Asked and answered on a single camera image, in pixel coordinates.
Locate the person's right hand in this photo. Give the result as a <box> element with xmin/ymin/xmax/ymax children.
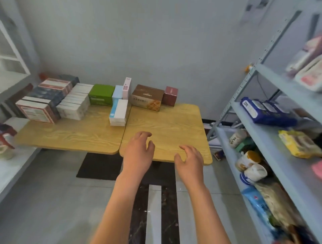
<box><xmin>174</xmin><ymin>145</ymin><xmax>205</xmax><ymax>188</ymax></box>

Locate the person's left hand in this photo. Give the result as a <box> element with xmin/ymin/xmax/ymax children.
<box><xmin>122</xmin><ymin>131</ymin><xmax>155</xmax><ymax>179</ymax></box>

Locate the person's left forearm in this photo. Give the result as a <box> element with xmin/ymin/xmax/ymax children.
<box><xmin>90</xmin><ymin>173</ymin><xmax>151</xmax><ymax>244</ymax></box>

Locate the person's right forearm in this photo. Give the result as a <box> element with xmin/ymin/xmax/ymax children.
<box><xmin>181</xmin><ymin>184</ymin><xmax>231</xmax><ymax>244</ymax></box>

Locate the white box with blue dots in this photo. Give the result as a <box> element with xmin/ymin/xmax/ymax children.
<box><xmin>109</xmin><ymin>99</ymin><xmax>128</xmax><ymax>127</ymax></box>

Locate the brown biscuit box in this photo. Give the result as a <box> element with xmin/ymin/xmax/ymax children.
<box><xmin>130</xmin><ymin>84</ymin><xmax>165</xmax><ymax>112</ymax></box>

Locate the black floor mat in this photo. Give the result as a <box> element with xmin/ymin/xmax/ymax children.
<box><xmin>76</xmin><ymin>152</ymin><xmax>124</xmax><ymax>180</ymax></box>

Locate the dark red box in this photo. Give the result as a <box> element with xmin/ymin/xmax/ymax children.
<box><xmin>162</xmin><ymin>86</ymin><xmax>179</xmax><ymax>107</ymax></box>

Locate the white bottle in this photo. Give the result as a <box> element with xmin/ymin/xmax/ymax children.
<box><xmin>229</xmin><ymin>129</ymin><xmax>248</xmax><ymax>149</ymax></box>

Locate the light blue box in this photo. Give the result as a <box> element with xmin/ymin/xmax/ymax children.
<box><xmin>112</xmin><ymin>85</ymin><xmax>124</xmax><ymax>105</ymax></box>

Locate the tall pink white box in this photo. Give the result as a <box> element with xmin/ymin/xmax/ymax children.
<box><xmin>122</xmin><ymin>77</ymin><xmax>132</xmax><ymax>100</ymax></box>

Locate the blue and white bowl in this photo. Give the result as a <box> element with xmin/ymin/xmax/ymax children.
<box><xmin>239</xmin><ymin>172</ymin><xmax>255</xmax><ymax>186</ymax></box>

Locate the brown and white cup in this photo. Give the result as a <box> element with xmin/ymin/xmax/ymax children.
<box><xmin>235</xmin><ymin>150</ymin><xmax>262</xmax><ymax>173</ymax></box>

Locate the small green box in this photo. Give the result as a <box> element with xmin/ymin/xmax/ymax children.
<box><xmin>236</xmin><ymin>137</ymin><xmax>256</xmax><ymax>153</ymax></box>

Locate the row of white boxes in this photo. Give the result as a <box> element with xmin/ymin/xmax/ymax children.
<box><xmin>56</xmin><ymin>83</ymin><xmax>94</xmax><ymax>121</ymax></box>

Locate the light blue wipes packet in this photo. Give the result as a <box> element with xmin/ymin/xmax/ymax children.
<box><xmin>241</xmin><ymin>186</ymin><xmax>274</xmax><ymax>233</ymax></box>

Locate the grey metal shelf unit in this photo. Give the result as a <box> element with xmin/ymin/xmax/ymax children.
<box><xmin>206</xmin><ymin>0</ymin><xmax>322</xmax><ymax>244</ymax></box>

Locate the beige plastic bag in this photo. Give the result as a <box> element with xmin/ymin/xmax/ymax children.
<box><xmin>255</xmin><ymin>180</ymin><xmax>301</xmax><ymax>228</ymax></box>

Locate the flat red white box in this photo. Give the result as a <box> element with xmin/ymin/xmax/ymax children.
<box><xmin>38</xmin><ymin>78</ymin><xmax>73</xmax><ymax>95</ymax></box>

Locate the dark blue box stack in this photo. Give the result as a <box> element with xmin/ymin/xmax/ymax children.
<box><xmin>27</xmin><ymin>86</ymin><xmax>67</xmax><ymax>107</ymax></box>

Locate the yellow snack packet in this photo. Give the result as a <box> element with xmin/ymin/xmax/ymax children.
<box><xmin>278</xmin><ymin>130</ymin><xmax>322</xmax><ymax>159</ymax></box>

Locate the red and white box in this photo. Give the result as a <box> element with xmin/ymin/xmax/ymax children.
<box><xmin>16</xmin><ymin>96</ymin><xmax>61</xmax><ymax>124</ymax></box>

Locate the white packet with pink label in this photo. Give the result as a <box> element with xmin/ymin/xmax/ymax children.
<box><xmin>294</xmin><ymin>56</ymin><xmax>322</xmax><ymax>92</ymax></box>

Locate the pink white tissue packet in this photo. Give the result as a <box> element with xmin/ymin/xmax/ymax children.
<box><xmin>285</xmin><ymin>35</ymin><xmax>322</xmax><ymax>76</ymax></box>

